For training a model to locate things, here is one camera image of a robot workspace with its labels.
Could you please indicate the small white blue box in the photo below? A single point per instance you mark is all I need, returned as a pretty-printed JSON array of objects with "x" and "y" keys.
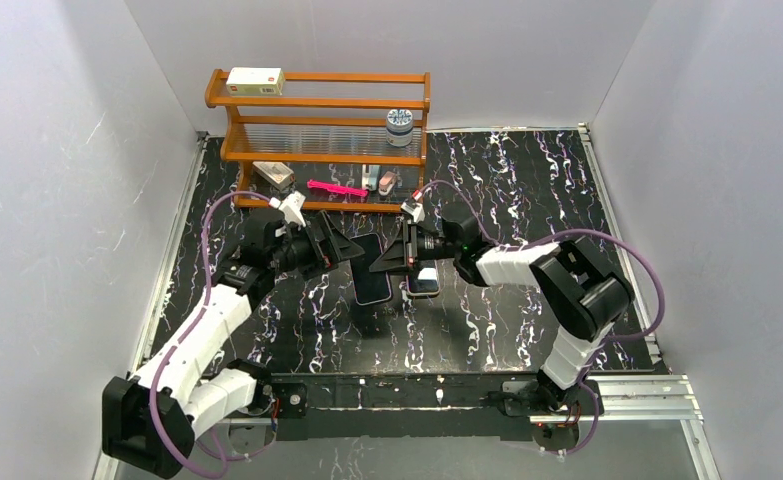
[{"x": 370, "y": 177}]

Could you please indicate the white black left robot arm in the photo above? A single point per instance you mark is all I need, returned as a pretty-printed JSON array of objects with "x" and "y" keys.
[{"x": 153, "y": 417}]

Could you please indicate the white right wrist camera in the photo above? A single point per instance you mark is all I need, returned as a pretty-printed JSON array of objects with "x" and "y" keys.
[{"x": 413, "y": 207}]

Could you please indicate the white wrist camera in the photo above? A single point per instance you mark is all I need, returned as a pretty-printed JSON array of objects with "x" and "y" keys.
[
  {"x": 291, "y": 207},
  {"x": 413, "y": 207}
]

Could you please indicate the aluminium front frame rail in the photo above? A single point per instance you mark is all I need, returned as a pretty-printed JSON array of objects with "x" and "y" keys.
[{"x": 453, "y": 405}]

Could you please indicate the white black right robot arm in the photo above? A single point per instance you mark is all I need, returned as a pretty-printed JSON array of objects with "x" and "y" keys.
[{"x": 586, "y": 293}]

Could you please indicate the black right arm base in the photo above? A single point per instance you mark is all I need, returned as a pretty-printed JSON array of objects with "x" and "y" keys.
[{"x": 563, "y": 420}]

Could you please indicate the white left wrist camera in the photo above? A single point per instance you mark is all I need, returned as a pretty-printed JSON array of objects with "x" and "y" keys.
[{"x": 291, "y": 207}]

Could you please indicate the pink comb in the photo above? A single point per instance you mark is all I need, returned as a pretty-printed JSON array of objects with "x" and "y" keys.
[{"x": 337, "y": 189}]

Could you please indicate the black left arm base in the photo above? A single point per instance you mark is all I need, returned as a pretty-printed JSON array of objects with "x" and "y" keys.
[{"x": 275, "y": 398}]

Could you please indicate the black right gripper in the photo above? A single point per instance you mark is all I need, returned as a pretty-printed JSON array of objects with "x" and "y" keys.
[{"x": 410, "y": 247}]

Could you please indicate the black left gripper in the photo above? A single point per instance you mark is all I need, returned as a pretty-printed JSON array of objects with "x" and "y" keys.
[{"x": 324, "y": 240}]

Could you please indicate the round blue white tin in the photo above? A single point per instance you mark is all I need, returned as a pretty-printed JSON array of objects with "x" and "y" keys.
[{"x": 399, "y": 127}]

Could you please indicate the orange wooden shelf rack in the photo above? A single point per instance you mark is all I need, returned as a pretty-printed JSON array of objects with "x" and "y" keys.
[{"x": 326, "y": 126}]

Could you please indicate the small grey white box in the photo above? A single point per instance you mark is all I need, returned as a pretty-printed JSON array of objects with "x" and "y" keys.
[{"x": 277, "y": 174}]

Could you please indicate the white red box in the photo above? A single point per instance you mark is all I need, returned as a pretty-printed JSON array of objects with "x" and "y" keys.
[{"x": 247, "y": 81}]

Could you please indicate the pink white stapler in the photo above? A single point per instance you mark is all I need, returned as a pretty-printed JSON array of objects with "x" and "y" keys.
[{"x": 387, "y": 183}]

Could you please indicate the black phone case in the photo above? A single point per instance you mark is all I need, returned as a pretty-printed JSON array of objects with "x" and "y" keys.
[{"x": 372, "y": 278}]

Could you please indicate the black smartphone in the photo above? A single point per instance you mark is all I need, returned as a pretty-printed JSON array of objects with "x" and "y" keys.
[{"x": 424, "y": 281}]

